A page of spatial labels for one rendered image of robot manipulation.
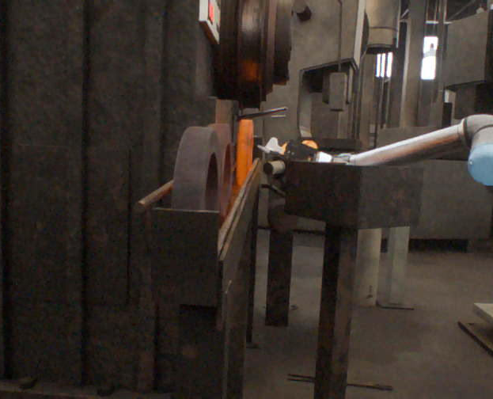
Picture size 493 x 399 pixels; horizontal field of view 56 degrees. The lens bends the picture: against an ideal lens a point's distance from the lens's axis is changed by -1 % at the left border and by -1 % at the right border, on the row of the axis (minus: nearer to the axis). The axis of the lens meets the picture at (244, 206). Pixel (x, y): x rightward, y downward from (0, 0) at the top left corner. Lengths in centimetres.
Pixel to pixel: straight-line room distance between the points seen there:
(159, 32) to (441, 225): 316
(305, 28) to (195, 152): 398
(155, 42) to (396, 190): 68
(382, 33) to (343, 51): 620
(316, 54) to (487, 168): 307
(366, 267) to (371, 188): 135
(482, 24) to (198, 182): 482
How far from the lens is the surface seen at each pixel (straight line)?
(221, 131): 74
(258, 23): 151
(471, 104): 521
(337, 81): 412
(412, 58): 1074
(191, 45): 125
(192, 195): 51
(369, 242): 235
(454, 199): 405
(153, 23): 125
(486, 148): 151
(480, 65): 514
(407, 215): 114
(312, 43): 443
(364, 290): 240
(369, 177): 103
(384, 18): 1063
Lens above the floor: 74
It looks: 7 degrees down
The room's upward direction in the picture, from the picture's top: 3 degrees clockwise
